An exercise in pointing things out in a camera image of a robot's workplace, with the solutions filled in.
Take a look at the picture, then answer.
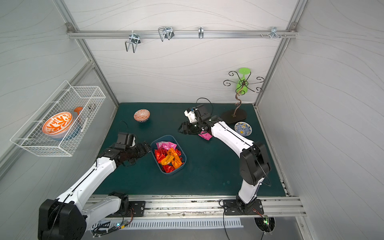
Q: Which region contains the small magenta tea bag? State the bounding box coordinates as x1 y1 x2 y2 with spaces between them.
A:
198 132 213 141

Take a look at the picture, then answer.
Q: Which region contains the yellow tea bag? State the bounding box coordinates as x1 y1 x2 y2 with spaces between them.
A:
159 155 174 166

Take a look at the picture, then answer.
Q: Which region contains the large magenta tea bag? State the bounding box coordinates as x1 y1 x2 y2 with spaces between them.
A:
156 141 177 151

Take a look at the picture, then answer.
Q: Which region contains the blue plastic storage box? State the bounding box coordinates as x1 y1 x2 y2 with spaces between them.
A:
151 135 187 176

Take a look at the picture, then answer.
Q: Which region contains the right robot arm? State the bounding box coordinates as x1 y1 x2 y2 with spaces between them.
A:
178 116 271 206

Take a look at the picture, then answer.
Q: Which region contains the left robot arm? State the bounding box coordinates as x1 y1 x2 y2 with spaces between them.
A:
38 142 151 240

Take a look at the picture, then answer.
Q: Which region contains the metal scroll hook stand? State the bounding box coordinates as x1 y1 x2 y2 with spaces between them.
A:
221 70 265 125

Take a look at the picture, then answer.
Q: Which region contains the blue yellow patterned bowl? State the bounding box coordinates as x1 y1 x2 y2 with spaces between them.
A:
234 122 253 137

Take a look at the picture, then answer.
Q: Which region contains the red patterned bowl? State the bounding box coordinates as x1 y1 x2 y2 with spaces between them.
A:
134 109 151 123

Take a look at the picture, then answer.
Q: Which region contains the green plastic goblet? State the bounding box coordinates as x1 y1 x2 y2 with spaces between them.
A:
236 68 251 96

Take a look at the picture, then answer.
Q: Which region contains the orange spoon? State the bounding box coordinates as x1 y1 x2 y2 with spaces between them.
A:
74 107 83 116

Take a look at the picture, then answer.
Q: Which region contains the white vent strip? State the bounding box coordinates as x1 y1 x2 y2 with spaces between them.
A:
89 218 244 231

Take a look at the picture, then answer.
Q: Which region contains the orange white patterned bowl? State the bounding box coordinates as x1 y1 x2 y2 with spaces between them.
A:
42 112 75 139

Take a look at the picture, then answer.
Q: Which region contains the small metal hook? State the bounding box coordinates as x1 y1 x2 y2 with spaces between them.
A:
198 27 204 39

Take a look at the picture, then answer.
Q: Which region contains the metal double hook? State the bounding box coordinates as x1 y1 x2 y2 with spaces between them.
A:
125 31 141 53

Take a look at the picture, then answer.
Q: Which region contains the round black floor port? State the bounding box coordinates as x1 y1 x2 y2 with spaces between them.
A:
254 216 276 233

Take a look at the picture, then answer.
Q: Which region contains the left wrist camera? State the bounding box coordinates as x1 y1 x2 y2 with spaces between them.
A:
115 133 136 149

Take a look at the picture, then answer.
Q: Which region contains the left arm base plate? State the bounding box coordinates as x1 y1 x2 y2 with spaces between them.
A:
107 201 146 218

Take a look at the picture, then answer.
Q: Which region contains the white wire basket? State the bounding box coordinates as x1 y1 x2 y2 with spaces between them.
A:
10 81 106 157

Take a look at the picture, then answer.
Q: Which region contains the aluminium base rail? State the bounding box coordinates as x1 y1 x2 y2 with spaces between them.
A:
129 195 307 220

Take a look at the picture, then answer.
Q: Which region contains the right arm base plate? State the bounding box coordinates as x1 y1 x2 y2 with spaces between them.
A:
219 199 264 216

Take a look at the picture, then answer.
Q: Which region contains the metal wire hook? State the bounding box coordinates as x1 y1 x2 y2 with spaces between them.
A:
158 27 175 42

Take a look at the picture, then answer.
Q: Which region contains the metal bracket hook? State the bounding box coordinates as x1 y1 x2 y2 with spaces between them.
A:
260 27 286 39

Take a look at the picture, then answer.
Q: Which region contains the horizontal aluminium rail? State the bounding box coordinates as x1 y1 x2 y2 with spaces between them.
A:
67 29 298 40

